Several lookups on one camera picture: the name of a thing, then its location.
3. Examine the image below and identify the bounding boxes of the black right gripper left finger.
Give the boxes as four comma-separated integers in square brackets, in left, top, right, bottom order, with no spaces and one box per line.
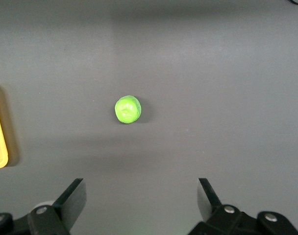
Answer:
[27,178,87,235]

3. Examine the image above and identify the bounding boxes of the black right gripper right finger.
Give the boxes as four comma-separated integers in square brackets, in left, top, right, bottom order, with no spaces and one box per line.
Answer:
[188,178,247,235]

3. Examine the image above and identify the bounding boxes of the green apple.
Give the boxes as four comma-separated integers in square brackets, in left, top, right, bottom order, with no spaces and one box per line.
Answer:
[114,95,142,124]

